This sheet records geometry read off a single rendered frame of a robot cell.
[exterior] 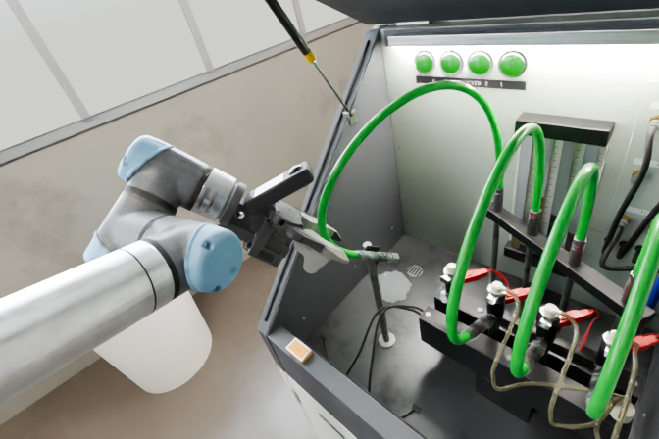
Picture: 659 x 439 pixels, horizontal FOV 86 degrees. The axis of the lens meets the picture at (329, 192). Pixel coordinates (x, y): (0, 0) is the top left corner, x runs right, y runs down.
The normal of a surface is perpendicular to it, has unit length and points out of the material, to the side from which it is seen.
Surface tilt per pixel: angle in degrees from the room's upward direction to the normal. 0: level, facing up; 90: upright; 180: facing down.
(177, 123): 90
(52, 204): 90
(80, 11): 90
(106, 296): 67
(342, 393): 0
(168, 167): 55
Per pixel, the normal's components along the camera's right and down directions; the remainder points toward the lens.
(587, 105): -0.67, 0.53
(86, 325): 0.85, 0.04
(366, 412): -0.21, -0.81
